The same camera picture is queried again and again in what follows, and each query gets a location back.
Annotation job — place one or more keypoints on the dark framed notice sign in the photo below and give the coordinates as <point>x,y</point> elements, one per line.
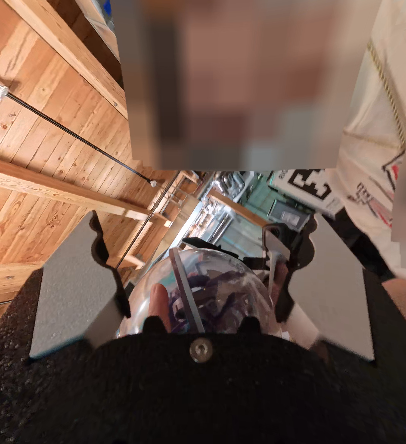
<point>289,216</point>

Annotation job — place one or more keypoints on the clear plastic maze ball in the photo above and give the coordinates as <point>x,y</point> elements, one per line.
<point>223,295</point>

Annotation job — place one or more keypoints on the person's white shirt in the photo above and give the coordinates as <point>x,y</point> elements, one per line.
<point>369,138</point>

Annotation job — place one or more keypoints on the black ceiling light track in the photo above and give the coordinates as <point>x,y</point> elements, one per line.
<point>78,136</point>

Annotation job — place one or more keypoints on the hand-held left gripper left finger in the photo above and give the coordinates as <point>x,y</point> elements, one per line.
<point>71,295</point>

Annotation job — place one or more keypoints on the person's dark pants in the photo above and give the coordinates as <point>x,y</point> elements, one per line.
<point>362,242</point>

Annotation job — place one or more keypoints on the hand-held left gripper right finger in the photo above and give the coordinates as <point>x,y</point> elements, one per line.
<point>331,298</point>

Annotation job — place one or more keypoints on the person's right hand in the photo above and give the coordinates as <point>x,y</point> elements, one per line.
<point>279,284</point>

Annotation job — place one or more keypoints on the person's left hand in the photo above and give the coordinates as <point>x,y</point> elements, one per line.
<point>161,301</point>

